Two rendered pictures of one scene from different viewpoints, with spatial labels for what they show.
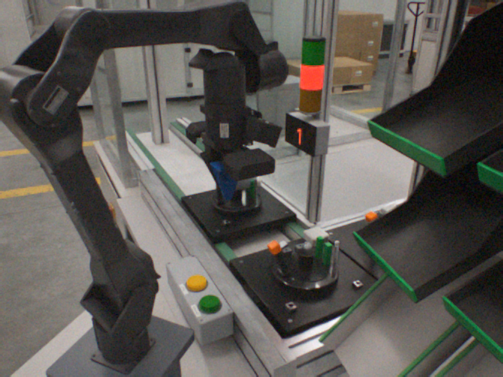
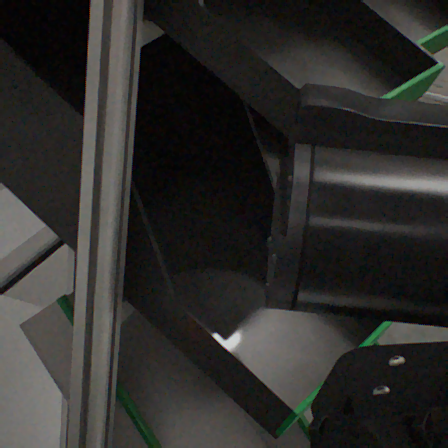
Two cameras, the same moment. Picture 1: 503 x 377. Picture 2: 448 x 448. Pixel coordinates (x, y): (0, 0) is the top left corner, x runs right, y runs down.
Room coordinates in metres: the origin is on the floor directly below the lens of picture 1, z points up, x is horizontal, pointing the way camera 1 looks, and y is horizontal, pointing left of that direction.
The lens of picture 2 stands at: (0.86, 0.18, 1.55)
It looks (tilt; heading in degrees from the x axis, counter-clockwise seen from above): 26 degrees down; 226
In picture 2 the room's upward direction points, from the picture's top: 6 degrees clockwise
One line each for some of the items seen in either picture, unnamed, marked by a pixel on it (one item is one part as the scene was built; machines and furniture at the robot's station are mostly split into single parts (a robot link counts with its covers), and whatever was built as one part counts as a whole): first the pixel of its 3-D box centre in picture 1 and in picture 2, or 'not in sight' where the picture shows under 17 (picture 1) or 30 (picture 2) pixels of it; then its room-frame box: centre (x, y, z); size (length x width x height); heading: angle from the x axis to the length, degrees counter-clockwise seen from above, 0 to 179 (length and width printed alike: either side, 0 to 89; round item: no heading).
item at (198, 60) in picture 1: (224, 73); not in sight; (0.56, 0.04, 1.41); 0.09 x 0.06 x 0.07; 136
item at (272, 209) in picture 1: (236, 208); not in sight; (1.00, 0.04, 0.96); 0.24 x 0.24 x 0.02; 28
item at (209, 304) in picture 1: (209, 304); not in sight; (0.61, 0.08, 0.96); 0.04 x 0.04 x 0.02
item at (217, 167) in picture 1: (232, 183); not in sight; (0.55, 0.03, 1.25); 0.06 x 0.04 x 0.07; 118
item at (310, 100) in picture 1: (310, 99); not in sight; (0.92, -0.13, 1.28); 0.05 x 0.05 x 0.05
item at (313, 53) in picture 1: (313, 52); not in sight; (0.92, -0.13, 1.38); 0.05 x 0.05 x 0.05
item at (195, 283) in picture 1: (196, 283); not in sight; (0.68, 0.12, 0.96); 0.04 x 0.04 x 0.02
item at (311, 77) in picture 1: (311, 76); not in sight; (0.92, -0.13, 1.33); 0.05 x 0.05 x 0.05
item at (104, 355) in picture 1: (122, 334); not in sight; (0.41, 0.18, 1.09); 0.07 x 0.07 x 0.06; 66
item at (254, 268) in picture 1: (306, 257); not in sight; (0.70, -0.11, 1.01); 0.24 x 0.24 x 0.13; 28
